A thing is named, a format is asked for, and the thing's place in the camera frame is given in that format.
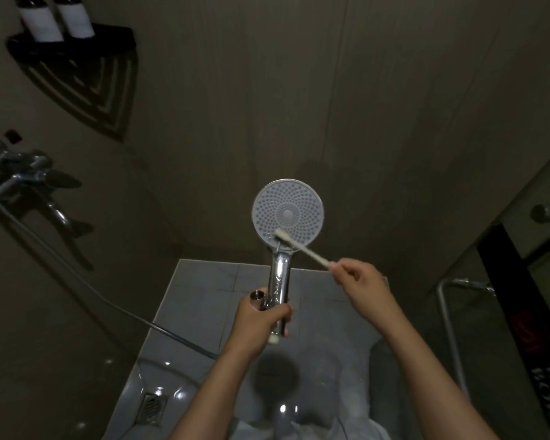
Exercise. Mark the person's left forearm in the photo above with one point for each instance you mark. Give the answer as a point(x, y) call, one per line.
point(211, 400)

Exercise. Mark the person's right hand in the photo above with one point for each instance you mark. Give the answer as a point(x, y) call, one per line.
point(371, 293)

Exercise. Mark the person's left hand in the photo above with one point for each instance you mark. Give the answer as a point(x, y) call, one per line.
point(254, 332)

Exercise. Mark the white striped shirt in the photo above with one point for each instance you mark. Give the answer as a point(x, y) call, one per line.
point(357, 430)

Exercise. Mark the dark pump bottle white label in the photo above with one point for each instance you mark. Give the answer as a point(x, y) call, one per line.
point(75, 18)
point(40, 22)

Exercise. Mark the white toothbrush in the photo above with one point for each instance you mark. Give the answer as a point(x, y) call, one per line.
point(307, 252)

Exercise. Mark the black rail wall bracket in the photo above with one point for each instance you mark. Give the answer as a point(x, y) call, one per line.
point(13, 136)

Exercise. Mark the black printed door strip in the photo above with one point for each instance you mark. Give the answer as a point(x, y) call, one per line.
point(508, 284)

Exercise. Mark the metal floor drain grate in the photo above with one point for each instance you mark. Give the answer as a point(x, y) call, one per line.
point(151, 409)

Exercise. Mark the person's right forearm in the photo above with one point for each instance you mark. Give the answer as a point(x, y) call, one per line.
point(440, 394)

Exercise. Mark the round chrome shower head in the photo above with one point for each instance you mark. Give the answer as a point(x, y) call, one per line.
point(298, 201)

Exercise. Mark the chrome shower mixer faucet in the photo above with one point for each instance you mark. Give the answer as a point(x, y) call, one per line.
point(23, 164)

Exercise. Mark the black corner shelf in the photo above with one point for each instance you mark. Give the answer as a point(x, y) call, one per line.
point(112, 41)

